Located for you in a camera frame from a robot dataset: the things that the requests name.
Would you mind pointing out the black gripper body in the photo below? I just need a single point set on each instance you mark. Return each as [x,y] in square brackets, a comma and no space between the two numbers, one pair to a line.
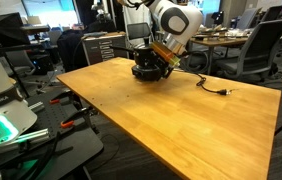
[162,63]

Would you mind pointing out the black cooking pot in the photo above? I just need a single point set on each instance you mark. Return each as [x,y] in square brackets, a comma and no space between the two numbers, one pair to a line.
[143,57]

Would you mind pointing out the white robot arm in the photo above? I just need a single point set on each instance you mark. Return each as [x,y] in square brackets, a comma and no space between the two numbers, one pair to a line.
[180,24]

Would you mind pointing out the black electric hot plate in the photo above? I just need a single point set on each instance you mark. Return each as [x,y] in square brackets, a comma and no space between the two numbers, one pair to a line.
[148,73]

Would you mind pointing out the wooden desk with clutter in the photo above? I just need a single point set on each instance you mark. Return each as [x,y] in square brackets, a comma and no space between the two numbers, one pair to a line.
[206,65]

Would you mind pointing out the grey mesh office chair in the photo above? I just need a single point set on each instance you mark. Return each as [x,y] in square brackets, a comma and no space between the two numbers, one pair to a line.
[257,54]

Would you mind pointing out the orange handled clamp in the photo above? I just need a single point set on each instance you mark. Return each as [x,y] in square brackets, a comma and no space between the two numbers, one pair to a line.
[65,94]
[81,113]

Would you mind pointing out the black mounting base plate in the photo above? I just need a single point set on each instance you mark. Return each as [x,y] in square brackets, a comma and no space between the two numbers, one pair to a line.
[46,151]

